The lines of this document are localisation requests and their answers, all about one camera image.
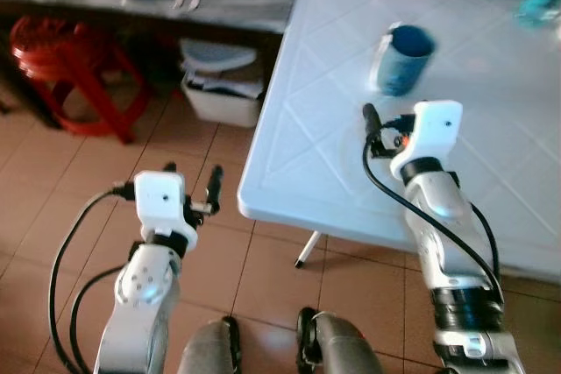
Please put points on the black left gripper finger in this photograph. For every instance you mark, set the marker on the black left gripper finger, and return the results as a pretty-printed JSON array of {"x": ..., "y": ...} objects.
[
  {"x": 169, "y": 168},
  {"x": 214, "y": 188}
]

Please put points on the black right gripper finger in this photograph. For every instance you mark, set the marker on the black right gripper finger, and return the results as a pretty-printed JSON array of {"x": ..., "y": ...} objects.
[{"x": 372, "y": 118}]

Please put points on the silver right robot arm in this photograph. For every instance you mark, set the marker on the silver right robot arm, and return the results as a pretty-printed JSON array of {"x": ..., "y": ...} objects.
[{"x": 447, "y": 243}]

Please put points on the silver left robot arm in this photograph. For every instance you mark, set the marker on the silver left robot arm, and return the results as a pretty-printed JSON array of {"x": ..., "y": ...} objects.
[{"x": 140, "y": 291}]

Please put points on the blue mug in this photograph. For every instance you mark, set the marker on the blue mug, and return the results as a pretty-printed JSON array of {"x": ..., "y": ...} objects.
[{"x": 403, "y": 63}]

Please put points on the white lidded plastic bin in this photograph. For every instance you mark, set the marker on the white lidded plastic bin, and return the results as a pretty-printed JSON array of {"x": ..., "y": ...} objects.
[{"x": 219, "y": 98}]

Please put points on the white table leg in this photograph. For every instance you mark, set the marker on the white table leg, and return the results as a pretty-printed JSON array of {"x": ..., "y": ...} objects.
[{"x": 307, "y": 250}]

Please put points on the grey left robot leg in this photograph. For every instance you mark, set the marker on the grey left robot leg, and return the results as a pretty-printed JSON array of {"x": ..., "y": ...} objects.
[{"x": 210, "y": 352}]

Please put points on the grey robot leg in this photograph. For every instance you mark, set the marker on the grey robot leg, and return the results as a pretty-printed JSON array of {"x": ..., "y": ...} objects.
[
  {"x": 337, "y": 348},
  {"x": 210, "y": 352}
]

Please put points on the red plastic stool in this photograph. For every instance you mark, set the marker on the red plastic stool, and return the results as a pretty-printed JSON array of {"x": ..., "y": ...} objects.
[{"x": 61, "y": 50}]

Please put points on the grey right robot leg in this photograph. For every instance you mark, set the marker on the grey right robot leg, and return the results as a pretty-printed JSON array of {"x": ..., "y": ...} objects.
[{"x": 337, "y": 348}]

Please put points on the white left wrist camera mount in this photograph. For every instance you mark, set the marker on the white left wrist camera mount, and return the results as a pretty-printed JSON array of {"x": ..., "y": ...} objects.
[{"x": 158, "y": 194}]

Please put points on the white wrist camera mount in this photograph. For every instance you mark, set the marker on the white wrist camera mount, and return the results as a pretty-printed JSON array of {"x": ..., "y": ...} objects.
[
  {"x": 434, "y": 129},
  {"x": 158, "y": 194}
]

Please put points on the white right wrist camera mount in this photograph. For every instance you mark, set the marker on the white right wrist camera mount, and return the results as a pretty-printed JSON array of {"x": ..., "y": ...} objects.
[{"x": 434, "y": 129}]

